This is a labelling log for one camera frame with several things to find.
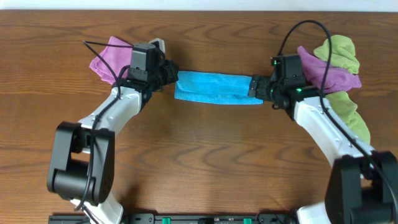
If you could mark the crumpled purple cloth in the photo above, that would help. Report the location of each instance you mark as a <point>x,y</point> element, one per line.
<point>338,79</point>

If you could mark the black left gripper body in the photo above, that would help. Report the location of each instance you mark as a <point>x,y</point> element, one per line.
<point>165,74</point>

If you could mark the upper green cloth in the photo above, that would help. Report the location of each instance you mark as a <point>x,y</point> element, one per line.
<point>343,53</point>

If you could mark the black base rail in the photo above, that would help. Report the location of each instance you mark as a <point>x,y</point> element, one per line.
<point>261,218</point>

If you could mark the folded purple cloth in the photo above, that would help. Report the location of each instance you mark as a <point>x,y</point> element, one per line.
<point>116,57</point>

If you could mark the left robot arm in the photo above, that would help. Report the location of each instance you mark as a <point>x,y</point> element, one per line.
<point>82,163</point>

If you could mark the blue cloth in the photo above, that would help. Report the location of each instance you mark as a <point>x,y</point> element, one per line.
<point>214,88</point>

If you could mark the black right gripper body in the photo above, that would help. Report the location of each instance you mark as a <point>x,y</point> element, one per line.
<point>267,90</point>

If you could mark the green cloth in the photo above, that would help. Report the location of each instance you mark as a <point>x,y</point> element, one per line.
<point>346,109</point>
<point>343,53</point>

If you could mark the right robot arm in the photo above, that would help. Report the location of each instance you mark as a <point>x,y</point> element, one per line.
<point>363,182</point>

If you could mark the lower green cloth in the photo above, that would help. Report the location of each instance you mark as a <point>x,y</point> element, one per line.
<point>346,109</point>

